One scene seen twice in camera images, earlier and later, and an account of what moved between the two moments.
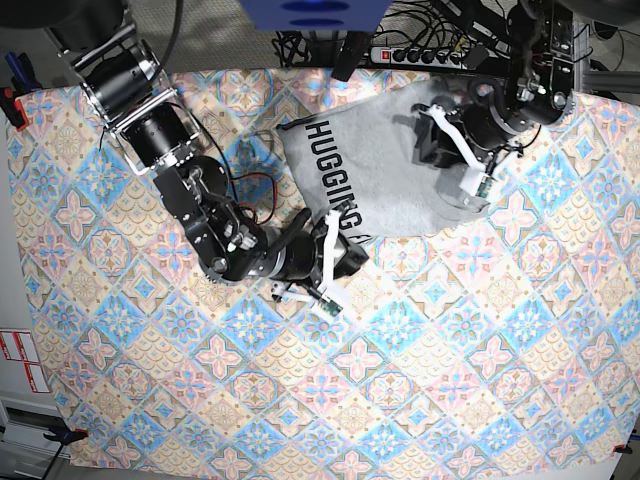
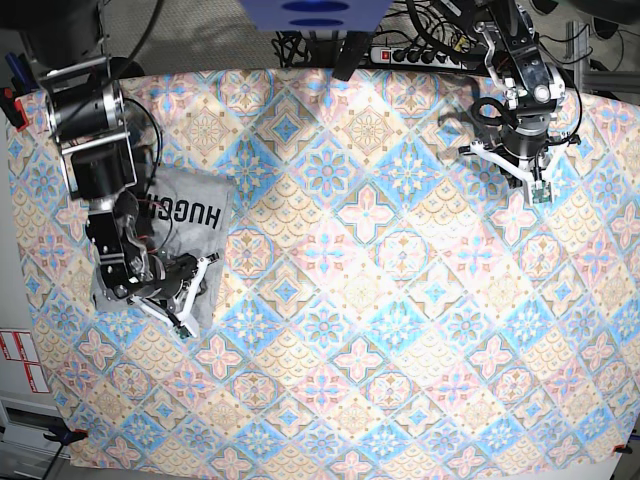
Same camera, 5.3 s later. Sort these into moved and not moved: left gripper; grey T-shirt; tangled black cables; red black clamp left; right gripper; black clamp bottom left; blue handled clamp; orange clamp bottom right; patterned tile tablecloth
Moved: right gripper; grey T-shirt; left gripper
Not moved: blue handled clamp; patterned tile tablecloth; red black clamp left; orange clamp bottom right; tangled black cables; black clamp bottom left
